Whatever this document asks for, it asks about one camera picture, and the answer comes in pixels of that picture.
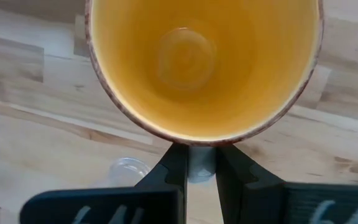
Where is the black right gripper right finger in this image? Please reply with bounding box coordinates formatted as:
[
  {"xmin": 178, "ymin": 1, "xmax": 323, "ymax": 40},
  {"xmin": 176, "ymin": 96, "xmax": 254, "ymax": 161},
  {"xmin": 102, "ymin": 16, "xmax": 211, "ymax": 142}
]
[{"xmin": 216, "ymin": 144, "xmax": 287, "ymax": 224}]

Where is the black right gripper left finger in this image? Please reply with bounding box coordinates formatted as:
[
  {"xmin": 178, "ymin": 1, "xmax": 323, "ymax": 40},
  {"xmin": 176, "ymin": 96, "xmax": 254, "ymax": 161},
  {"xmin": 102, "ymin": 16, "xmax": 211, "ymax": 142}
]
[{"xmin": 134, "ymin": 143, "xmax": 188, "ymax": 224}]

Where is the clear plastic handled cup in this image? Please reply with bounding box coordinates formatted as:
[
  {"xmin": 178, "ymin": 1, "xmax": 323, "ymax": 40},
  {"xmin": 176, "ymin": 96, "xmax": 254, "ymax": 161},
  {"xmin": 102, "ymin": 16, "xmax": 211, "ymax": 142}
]
[{"xmin": 107, "ymin": 157, "xmax": 152, "ymax": 188}]

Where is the wide yellow ceramic mug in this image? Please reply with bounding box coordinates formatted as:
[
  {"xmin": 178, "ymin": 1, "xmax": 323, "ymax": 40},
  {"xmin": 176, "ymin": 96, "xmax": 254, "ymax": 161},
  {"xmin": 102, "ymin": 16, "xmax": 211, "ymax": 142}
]
[{"xmin": 84, "ymin": 0, "xmax": 325, "ymax": 185}]

